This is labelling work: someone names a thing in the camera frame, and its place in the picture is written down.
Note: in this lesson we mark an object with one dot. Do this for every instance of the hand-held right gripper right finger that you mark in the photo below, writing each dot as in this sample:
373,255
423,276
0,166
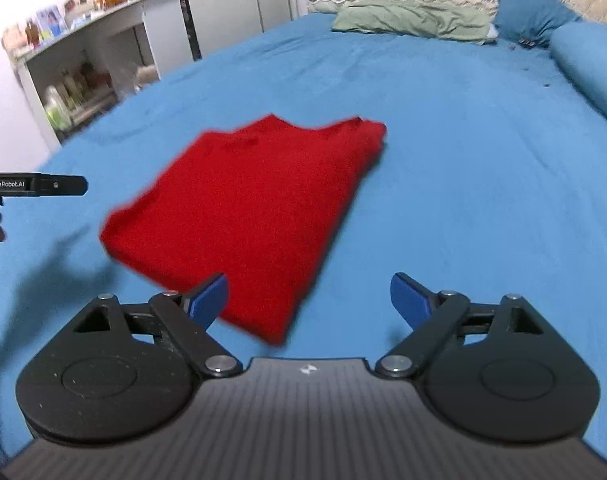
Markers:
408,300

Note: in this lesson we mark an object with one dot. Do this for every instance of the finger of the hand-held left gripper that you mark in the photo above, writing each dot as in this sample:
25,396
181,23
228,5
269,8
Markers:
63,185

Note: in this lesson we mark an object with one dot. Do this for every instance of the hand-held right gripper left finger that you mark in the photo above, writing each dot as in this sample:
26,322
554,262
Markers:
208,302

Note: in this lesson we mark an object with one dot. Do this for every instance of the red knit sweater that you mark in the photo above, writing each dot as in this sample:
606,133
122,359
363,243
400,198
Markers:
253,210

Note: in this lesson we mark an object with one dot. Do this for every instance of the green bottle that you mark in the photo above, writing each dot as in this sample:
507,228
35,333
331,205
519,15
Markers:
58,110

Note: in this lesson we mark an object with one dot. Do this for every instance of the white plastic bag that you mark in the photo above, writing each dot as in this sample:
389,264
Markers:
146,77

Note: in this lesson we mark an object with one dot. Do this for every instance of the bed with blue sheet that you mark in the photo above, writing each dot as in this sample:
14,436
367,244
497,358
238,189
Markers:
483,185

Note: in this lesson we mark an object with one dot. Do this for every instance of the brown bottle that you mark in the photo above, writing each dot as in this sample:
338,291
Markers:
31,32

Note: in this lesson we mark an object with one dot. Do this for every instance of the blue picture box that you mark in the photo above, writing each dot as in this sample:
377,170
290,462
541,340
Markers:
50,21

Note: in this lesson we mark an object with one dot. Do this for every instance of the white shelf desk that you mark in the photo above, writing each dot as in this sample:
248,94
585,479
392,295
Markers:
133,20

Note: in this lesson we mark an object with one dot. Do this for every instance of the grey and white wardrobe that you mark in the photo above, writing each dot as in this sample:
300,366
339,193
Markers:
228,0

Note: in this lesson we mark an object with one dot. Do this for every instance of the green pillow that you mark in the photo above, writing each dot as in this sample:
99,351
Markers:
413,20

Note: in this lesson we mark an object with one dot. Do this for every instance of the blue duvet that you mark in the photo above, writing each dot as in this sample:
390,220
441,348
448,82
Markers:
593,65

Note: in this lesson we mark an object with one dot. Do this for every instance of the blue pillow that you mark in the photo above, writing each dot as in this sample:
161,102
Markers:
528,10

